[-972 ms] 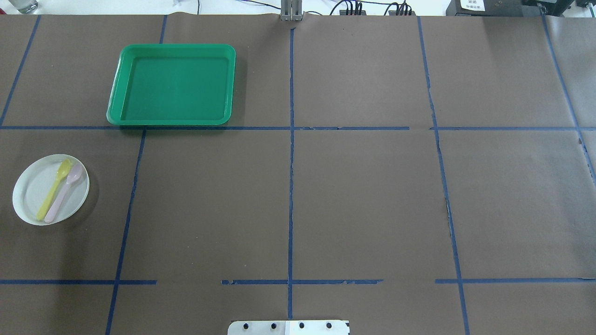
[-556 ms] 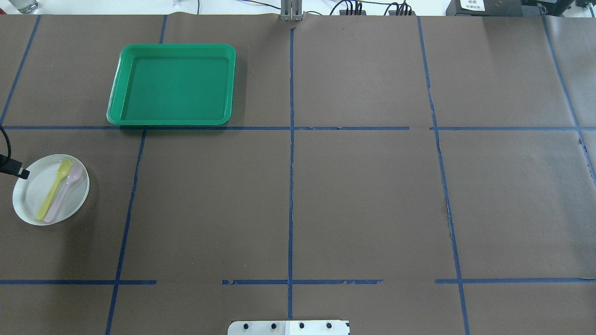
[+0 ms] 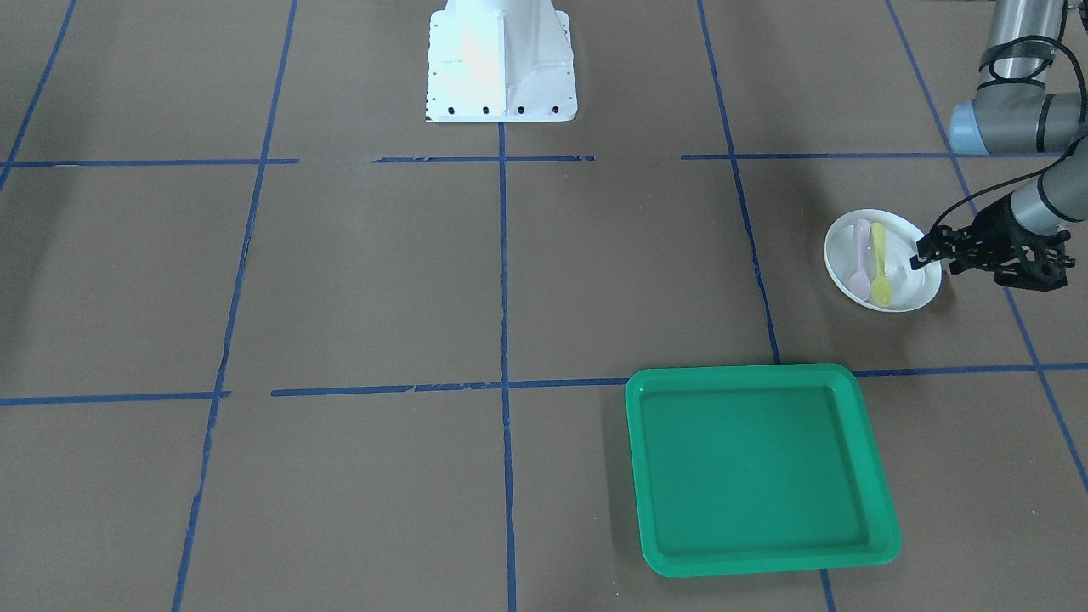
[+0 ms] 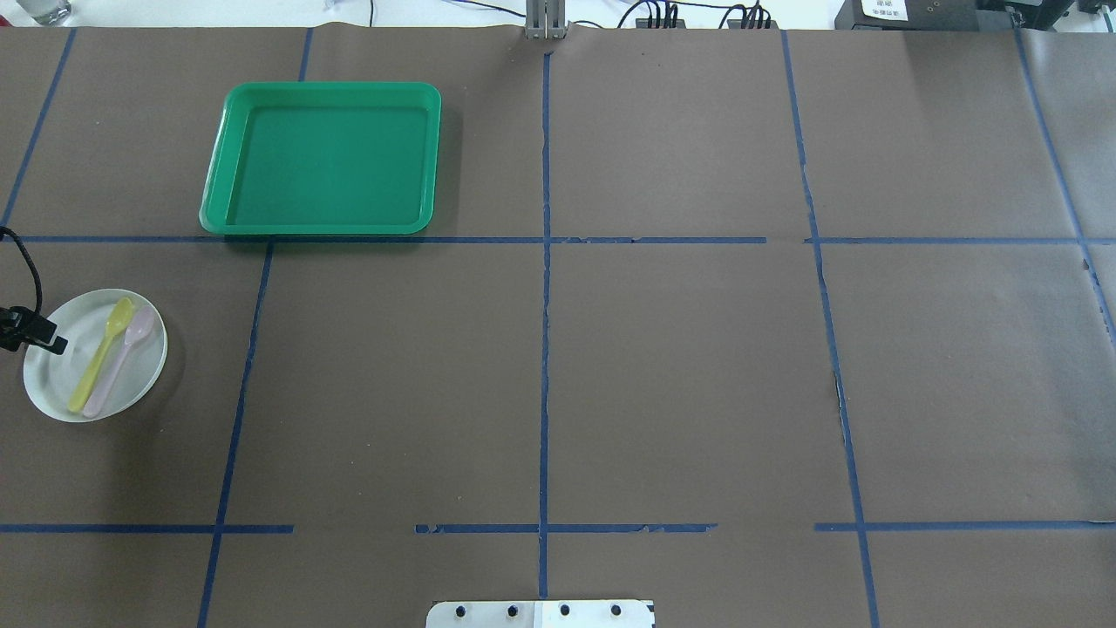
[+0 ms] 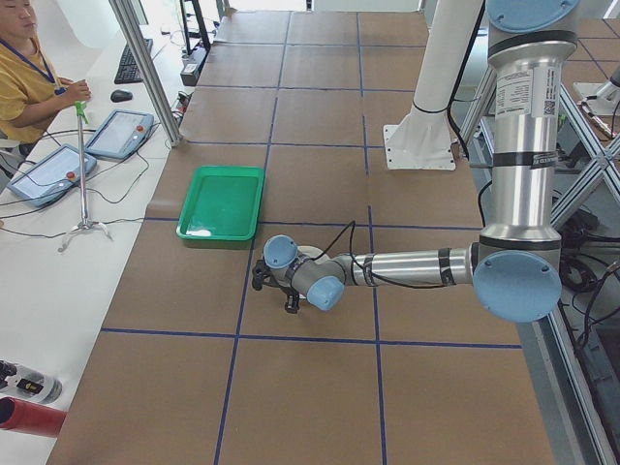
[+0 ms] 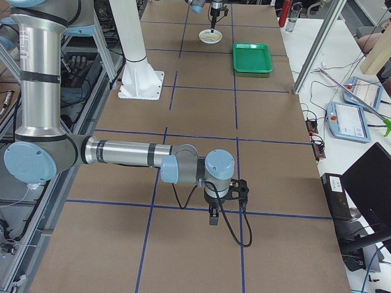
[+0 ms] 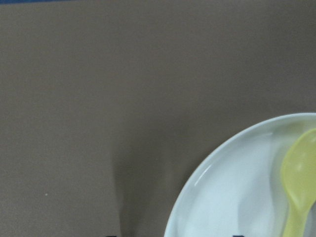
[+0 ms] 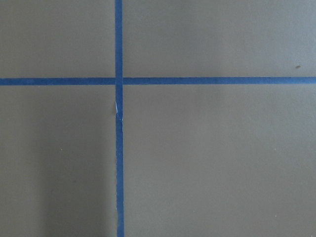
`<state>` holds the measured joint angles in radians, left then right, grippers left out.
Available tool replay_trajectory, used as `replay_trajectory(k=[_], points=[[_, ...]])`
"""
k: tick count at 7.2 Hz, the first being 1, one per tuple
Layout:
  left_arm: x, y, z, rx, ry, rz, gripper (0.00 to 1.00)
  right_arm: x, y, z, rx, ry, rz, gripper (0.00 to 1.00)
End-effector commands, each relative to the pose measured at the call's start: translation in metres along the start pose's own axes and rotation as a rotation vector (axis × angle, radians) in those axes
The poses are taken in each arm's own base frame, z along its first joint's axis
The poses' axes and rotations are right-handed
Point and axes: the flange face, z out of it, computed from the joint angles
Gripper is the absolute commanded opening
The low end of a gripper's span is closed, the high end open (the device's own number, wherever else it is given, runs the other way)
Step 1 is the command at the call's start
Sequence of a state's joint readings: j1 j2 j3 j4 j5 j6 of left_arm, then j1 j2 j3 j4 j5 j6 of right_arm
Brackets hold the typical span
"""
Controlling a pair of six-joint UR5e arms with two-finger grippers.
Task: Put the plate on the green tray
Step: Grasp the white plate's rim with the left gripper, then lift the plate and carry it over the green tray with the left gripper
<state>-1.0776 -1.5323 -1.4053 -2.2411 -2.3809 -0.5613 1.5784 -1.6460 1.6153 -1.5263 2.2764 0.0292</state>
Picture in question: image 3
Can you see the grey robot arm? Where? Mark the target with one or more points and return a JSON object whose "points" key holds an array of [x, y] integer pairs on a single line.
{"points": [[1030, 99]]}

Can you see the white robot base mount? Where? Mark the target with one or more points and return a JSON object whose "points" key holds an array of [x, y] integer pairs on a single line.
{"points": [[500, 61]]}

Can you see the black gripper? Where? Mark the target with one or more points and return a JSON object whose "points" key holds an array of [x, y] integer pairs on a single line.
{"points": [[994, 225]]}

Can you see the white round plate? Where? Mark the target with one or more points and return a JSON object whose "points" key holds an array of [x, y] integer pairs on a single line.
{"points": [[912, 289]]}

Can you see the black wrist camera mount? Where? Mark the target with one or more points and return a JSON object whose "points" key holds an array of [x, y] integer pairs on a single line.
{"points": [[1037, 267]]}

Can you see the yellow plastic spoon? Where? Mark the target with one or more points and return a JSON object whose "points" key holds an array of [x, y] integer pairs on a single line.
{"points": [[881, 291]]}

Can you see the pink plastic spoon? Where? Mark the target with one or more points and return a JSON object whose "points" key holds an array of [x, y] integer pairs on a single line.
{"points": [[858, 283]]}

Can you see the green plastic tray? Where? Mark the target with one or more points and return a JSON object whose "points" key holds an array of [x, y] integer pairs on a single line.
{"points": [[748, 469]]}

